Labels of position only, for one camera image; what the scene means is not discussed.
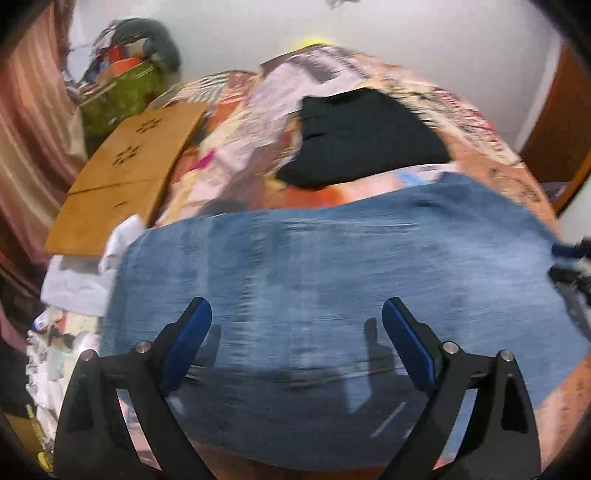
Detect grey plush pillow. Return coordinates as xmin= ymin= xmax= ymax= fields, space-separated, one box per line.
xmin=115 ymin=17 xmax=182 ymax=72

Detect black folded garment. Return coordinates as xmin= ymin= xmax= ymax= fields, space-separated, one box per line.
xmin=277 ymin=88 xmax=452 ymax=190

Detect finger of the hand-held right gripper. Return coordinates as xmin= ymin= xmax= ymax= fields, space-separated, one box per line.
xmin=549 ymin=263 xmax=591 ymax=344
xmin=551 ymin=240 xmax=591 ymax=262

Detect printed blanket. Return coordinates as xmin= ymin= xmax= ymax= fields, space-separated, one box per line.
xmin=99 ymin=44 xmax=573 ymax=480

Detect orange box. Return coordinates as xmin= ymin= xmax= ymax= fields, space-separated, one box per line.
xmin=108 ymin=55 xmax=144 ymax=75

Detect wooden lap desk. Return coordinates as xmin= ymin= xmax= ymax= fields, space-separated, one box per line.
xmin=44 ymin=100 xmax=211 ymax=257

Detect white cloth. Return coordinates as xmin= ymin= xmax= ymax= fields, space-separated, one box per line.
xmin=41 ymin=215 xmax=148 ymax=319

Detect pile of clothes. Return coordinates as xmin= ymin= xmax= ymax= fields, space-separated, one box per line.
xmin=65 ymin=18 xmax=153 ymax=93

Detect green fabric storage box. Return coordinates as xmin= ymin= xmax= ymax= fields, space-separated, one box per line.
xmin=78 ymin=62 xmax=167 ymax=158

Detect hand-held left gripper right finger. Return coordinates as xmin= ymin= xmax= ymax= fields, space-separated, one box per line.
xmin=379 ymin=296 xmax=542 ymax=480

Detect brown wooden door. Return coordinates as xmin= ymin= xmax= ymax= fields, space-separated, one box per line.
xmin=519 ymin=41 xmax=591 ymax=215

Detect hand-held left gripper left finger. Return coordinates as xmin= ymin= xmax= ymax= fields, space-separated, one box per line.
xmin=52 ymin=296 xmax=214 ymax=480

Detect striped brown curtain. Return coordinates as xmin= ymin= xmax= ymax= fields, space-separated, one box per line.
xmin=0 ymin=0 xmax=88 ymax=287

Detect blue denim pants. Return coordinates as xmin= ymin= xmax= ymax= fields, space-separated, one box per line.
xmin=99 ymin=173 xmax=578 ymax=462

